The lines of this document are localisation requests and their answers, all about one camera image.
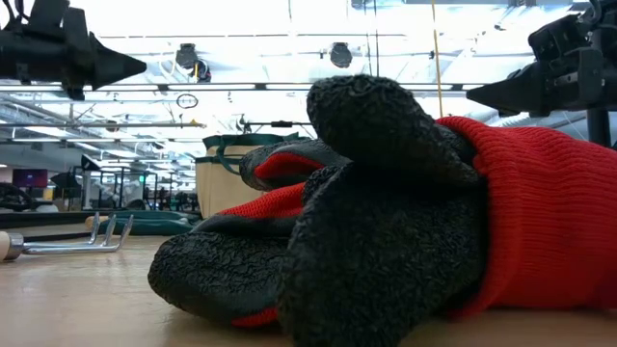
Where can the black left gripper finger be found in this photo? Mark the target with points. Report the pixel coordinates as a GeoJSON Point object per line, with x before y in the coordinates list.
{"type": "Point", "coordinates": [115, 65]}

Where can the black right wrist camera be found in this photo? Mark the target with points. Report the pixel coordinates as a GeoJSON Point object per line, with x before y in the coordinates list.
{"type": "Point", "coordinates": [554, 41]}

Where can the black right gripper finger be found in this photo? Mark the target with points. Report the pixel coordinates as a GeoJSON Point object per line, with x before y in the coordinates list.
{"type": "Point", "coordinates": [516, 94]}

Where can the red and black gardening glove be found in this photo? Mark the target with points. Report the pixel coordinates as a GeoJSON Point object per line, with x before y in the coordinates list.
{"type": "Point", "coordinates": [385, 217]}

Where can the purple background screen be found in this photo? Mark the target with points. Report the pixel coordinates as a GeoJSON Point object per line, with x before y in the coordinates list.
{"type": "Point", "coordinates": [30, 178]}

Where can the green pruning shears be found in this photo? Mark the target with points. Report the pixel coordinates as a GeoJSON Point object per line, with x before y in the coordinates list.
{"type": "Point", "coordinates": [154, 225]}

